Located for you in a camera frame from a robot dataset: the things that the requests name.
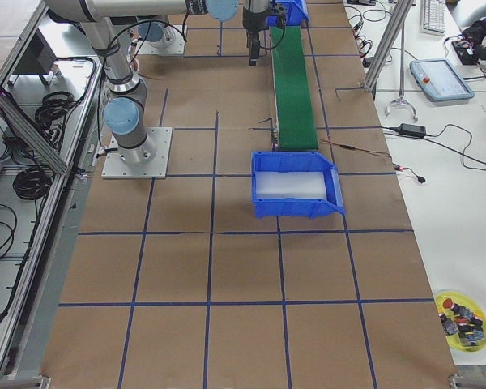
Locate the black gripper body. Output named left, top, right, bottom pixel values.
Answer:
left=242, top=0, right=286, bottom=49

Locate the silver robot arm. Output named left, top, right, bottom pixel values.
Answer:
left=45, top=1, right=285, bottom=165
left=137, top=22, right=177, bottom=51

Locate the yellow plate of buttons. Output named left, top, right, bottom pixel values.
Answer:
left=434, top=291, right=486, bottom=353

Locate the left blue plastic bin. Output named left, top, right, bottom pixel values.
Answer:
left=266, top=0, right=309, bottom=27

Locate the blue plastic bin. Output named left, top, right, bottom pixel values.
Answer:
left=251, top=152, right=346, bottom=219
left=266, top=0, right=309, bottom=27

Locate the green conveyor belt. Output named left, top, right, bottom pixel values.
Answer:
left=270, top=26, right=318, bottom=151

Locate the white foam pad right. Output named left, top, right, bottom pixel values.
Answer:
left=254, top=171, right=326, bottom=199

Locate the right blue plastic bin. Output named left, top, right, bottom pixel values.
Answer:
left=251, top=152, right=346, bottom=219

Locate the white keyboard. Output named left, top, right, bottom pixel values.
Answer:
left=420, top=0, right=446, bottom=36

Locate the black power adapter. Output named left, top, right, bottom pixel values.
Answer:
left=399, top=123, right=427, bottom=139

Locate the teach pendant tablet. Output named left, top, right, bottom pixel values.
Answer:
left=409, top=58, right=475, bottom=102

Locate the aluminium frame post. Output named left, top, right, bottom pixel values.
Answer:
left=363, top=0, right=412, bottom=92

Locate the red black wire pair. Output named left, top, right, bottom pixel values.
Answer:
left=318, top=139, right=392, bottom=157

